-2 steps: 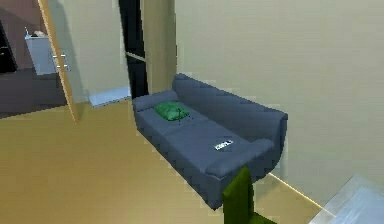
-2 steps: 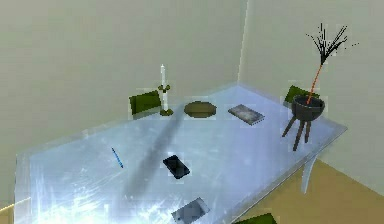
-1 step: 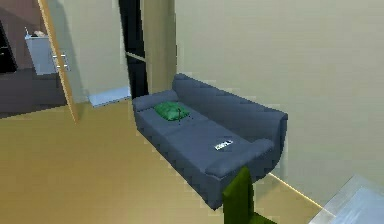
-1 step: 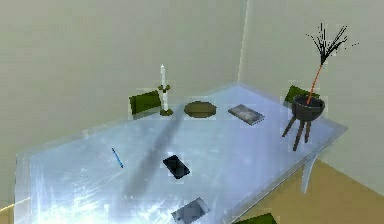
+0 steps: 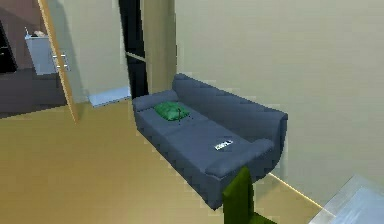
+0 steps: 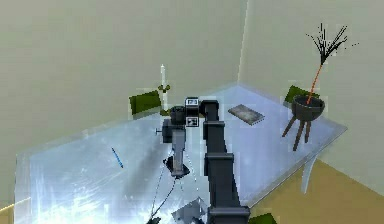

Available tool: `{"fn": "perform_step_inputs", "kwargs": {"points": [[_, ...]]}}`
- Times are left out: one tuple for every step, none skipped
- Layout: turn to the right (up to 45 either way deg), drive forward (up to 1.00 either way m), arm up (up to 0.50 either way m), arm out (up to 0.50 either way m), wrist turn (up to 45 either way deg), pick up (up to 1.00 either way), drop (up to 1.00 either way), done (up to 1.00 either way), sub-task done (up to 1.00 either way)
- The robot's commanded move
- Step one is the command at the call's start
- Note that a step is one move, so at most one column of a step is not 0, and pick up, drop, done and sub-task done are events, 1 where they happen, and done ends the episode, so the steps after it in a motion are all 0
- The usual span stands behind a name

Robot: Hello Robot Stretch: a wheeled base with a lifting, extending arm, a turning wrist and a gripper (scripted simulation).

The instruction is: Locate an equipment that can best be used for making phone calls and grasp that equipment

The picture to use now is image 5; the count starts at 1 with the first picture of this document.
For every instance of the green pillow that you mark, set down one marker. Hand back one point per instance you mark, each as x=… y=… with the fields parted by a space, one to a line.
x=170 y=111

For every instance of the blue-grey sofa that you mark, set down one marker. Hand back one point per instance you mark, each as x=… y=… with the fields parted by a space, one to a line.
x=206 y=140

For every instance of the white remote control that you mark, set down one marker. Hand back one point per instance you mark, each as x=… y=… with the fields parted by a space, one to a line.
x=223 y=145

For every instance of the dark tall window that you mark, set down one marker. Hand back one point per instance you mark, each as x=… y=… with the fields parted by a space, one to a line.
x=135 y=46

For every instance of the wooden room door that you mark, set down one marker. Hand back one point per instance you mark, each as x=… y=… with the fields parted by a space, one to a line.
x=59 y=60

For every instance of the pale grey cabinet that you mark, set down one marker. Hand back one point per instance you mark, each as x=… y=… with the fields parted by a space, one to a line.
x=41 y=55

